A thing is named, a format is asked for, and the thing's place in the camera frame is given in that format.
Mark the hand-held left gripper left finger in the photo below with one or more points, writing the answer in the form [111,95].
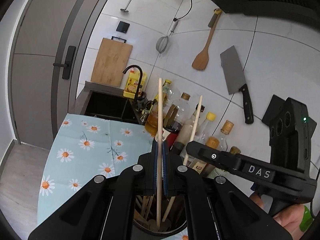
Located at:
[155,165]

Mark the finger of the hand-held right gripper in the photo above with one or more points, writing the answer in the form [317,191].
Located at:
[207,155]

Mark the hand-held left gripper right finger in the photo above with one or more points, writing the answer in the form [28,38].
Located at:
[164,165]

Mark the black cylindrical utensil holder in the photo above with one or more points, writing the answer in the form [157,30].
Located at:
[176,216]

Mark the person's right hand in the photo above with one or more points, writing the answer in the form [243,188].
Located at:
[290,217]

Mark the row of condiment bottles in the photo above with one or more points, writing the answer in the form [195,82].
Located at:
[185,110]

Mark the green packet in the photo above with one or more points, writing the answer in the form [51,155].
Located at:
[306,220]

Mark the blue daisy-print tablecloth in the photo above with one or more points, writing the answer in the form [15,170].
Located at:
[82,160]

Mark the black kitchen sink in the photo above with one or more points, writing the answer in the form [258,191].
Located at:
[105,107]

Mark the yellow cooking oil jug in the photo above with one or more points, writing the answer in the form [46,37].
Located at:
[132,86]

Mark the black faucet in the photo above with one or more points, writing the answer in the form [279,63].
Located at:
[140,75]

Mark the wooden spatula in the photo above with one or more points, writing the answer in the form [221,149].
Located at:
[201,60]

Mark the wooden cutting board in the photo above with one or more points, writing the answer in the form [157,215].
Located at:
[111,62]

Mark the steel mesh strainer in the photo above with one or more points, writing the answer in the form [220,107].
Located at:
[162,45]

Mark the steel ladle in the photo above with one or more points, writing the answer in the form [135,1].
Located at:
[131,0]

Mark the grey door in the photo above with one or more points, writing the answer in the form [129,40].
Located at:
[40,30]

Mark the black wall socket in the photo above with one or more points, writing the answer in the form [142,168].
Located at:
[271,110]

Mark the small black wall switch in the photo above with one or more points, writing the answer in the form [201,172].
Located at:
[123,27]

